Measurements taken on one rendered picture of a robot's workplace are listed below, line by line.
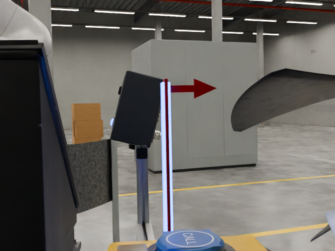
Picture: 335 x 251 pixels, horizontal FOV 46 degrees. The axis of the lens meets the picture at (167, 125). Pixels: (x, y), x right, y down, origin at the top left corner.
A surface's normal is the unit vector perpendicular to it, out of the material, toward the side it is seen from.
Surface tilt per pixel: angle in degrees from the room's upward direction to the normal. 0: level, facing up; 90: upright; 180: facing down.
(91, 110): 90
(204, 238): 0
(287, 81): 166
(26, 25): 62
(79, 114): 90
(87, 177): 90
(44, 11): 90
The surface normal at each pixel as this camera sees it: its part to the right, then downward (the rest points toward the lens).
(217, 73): 0.32, 0.04
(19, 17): 0.65, -0.33
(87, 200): 0.88, 0.00
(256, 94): 0.08, 0.97
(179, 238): -0.02, -1.00
